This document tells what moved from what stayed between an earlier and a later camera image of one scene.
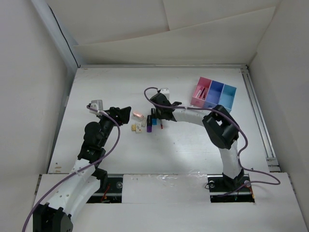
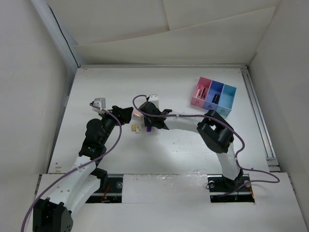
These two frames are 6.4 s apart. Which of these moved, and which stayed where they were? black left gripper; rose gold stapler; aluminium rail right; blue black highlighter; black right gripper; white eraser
Moved: black right gripper; blue black highlighter
Stayed: aluminium rail right; white eraser; rose gold stapler; black left gripper
